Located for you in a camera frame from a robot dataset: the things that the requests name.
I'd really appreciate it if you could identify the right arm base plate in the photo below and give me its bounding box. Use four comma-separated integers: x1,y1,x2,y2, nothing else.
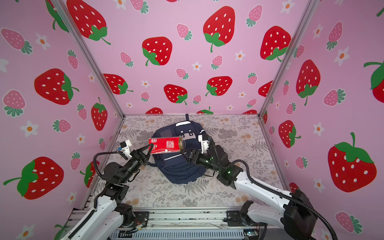
223,211,267,227

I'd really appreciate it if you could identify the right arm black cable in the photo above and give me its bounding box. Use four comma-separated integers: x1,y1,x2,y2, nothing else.
206,136,338,240

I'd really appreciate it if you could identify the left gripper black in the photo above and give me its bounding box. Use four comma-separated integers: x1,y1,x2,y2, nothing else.
120,145,152,187

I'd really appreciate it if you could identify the red box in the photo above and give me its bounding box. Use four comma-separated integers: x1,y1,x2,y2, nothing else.
149,137,186,154

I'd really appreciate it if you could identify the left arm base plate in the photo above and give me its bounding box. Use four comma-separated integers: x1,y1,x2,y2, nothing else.
121,211,150,229

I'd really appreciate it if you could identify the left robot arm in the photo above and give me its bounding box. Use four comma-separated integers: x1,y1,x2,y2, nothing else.
62,141,154,240

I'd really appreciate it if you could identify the navy blue student backpack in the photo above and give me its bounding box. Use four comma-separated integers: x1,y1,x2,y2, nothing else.
148,116,206,184

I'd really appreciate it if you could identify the floral table cloth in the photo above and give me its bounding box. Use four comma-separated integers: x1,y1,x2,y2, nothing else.
115,115,286,208

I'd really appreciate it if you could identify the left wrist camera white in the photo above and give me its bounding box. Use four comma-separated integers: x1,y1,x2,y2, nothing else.
117,140,132,160

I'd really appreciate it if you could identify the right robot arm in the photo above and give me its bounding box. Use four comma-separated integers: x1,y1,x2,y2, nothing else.
181,148,318,240

